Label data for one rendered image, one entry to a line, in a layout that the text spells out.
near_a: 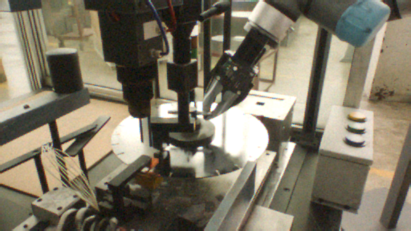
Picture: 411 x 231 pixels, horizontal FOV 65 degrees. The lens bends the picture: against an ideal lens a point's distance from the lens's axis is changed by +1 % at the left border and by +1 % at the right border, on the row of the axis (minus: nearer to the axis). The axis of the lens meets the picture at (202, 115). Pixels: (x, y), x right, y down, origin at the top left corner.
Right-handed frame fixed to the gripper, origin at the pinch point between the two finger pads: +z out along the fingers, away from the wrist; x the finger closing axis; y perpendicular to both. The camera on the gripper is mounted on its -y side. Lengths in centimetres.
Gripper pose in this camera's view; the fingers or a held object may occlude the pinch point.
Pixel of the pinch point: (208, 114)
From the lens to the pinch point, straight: 67.7
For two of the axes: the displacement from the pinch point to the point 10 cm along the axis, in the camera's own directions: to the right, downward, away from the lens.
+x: 8.1, 5.8, -0.8
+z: -5.3, 7.8, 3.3
